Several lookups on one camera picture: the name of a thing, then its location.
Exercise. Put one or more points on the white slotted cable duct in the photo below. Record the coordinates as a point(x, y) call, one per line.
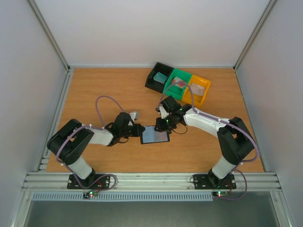
point(122, 196)

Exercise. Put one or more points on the red patterned card stack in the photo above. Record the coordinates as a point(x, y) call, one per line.
point(178, 82)

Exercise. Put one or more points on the black plastic bin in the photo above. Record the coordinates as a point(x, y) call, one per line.
point(162, 68)

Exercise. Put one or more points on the yellow plastic bin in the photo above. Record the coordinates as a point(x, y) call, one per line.
point(198, 101)

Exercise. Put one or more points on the green plastic bin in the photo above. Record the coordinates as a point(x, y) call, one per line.
point(170, 89)

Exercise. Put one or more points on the teal card stack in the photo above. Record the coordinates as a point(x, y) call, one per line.
point(159, 77)

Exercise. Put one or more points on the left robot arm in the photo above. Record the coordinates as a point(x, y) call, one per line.
point(70, 141)

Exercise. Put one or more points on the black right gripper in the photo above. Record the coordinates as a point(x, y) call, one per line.
point(160, 124)

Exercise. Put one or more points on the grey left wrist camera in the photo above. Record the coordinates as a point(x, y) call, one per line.
point(134, 115)

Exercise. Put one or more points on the aluminium front rail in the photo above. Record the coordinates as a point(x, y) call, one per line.
point(154, 182)

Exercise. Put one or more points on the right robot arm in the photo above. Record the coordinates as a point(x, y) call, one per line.
point(234, 138)

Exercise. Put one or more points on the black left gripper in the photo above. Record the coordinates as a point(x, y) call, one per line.
point(138, 132)

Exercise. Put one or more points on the red card in holder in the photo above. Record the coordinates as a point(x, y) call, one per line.
point(161, 136)

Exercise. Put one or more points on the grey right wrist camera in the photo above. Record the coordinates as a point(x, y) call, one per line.
point(161, 110)

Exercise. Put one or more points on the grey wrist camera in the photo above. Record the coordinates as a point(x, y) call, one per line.
point(161, 110)
point(134, 115)

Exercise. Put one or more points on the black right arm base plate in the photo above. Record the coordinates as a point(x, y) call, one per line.
point(201, 182)

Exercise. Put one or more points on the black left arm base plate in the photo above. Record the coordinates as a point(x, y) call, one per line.
point(92, 182)

